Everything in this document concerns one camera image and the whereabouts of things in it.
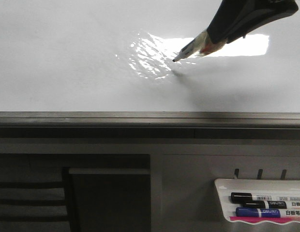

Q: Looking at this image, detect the dark metal tray hook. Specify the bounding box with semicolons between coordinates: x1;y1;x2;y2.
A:
281;169;287;180

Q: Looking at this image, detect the white plastic marker tray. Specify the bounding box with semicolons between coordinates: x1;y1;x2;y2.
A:
214;179;300;232

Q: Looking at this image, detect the black chair backrest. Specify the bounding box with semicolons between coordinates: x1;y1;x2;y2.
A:
0;167;81;232

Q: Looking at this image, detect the blue cap whiteboard marker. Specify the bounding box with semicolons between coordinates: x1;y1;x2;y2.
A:
235;207;300;218

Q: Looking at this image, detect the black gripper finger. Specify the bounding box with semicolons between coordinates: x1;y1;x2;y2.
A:
207;0;257;44
227;1;299;44

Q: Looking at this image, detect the dark navy whiteboard marker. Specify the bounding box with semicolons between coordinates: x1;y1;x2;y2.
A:
241;201;300;209

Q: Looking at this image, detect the black cap whiteboard marker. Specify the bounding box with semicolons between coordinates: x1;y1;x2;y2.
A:
231;192;300;203

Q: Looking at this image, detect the grey aluminium whiteboard frame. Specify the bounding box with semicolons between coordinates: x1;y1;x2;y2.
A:
0;112;300;140

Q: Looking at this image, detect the white whiteboard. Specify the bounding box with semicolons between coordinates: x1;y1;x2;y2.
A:
0;0;300;112

